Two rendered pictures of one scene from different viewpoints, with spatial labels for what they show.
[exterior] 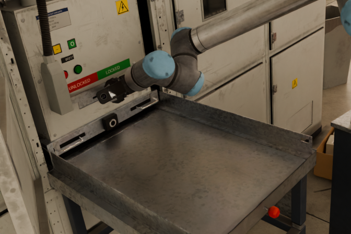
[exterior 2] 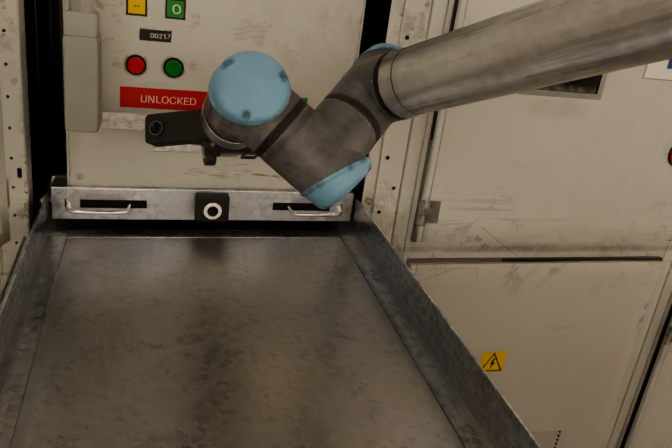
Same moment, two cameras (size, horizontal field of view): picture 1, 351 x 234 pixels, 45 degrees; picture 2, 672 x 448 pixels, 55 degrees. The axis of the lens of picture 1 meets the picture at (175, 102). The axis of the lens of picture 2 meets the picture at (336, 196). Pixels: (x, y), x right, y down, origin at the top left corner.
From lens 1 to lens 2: 0.76 m
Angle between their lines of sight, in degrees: 24
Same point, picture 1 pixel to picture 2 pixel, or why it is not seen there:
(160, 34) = not seen: hidden behind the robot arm
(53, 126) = (80, 157)
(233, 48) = (586, 191)
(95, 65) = not seen: hidden behind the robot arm
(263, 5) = (561, 12)
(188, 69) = (327, 135)
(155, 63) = (232, 77)
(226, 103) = (522, 304)
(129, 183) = (94, 332)
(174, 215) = not seen: outside the picture
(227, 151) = (354, 387)
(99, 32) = (250, 12)
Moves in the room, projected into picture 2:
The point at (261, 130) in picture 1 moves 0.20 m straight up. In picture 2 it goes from (470, 386) to (505, 241)
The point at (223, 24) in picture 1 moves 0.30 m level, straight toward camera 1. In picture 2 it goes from (451, 47) to (267, 66)
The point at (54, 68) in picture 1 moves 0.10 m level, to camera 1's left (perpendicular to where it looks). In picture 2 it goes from (77, 24) to (29, 12)
